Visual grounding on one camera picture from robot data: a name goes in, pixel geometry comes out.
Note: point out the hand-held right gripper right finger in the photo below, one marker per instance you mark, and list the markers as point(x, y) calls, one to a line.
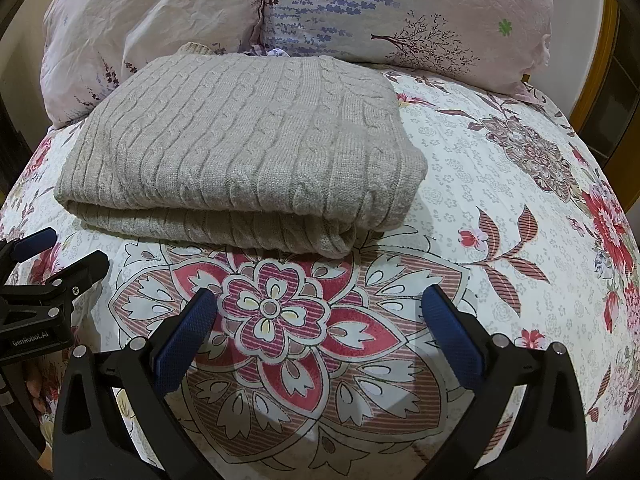
point(457, 342)

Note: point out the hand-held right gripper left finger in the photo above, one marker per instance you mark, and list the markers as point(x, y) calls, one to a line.
point(182, 342)

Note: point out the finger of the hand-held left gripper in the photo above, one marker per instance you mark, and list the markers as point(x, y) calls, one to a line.
point(35, 242)
point(75, 272)

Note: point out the floral bed sheet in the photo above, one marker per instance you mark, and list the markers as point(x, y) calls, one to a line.
point(475, 175)

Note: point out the pink floral pillow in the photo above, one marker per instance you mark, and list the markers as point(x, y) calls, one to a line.
point(150, 15)

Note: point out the lavender print pillow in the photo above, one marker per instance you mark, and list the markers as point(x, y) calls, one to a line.
point(400, 10)

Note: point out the yellow wooden bed frame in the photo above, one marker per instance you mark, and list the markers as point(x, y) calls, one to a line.
point(606, 35)

